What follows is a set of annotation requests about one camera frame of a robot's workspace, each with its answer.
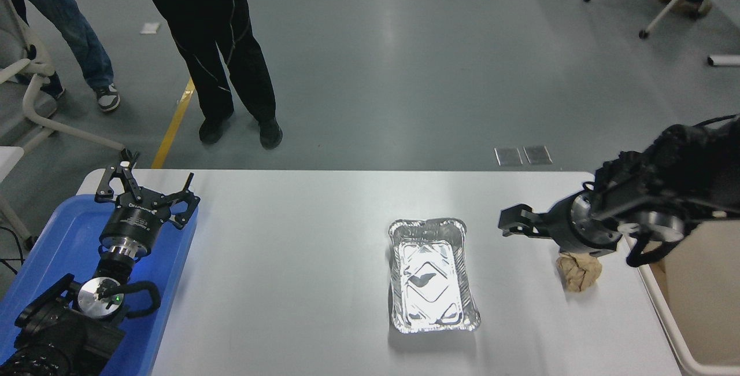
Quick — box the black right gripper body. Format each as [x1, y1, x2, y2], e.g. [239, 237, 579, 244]
[538, 193, 584, 253]

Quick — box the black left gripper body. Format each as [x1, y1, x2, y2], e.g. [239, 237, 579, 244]
[99, 192, 174, 250]

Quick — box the silver foil tray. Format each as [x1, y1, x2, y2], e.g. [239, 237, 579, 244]
[388, 218, 481, 334]

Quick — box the crumpled tan paper ball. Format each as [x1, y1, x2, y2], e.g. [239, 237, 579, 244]
[556, 251, 603, 293]

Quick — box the blue plastic tray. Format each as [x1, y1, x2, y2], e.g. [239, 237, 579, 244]
[0, 194, 199, 376]

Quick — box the white office chair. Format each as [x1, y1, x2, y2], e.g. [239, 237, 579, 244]
[0, 0, 127, 160]

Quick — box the large pale bin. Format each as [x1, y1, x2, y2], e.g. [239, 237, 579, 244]
[622, 214, 740, 376]

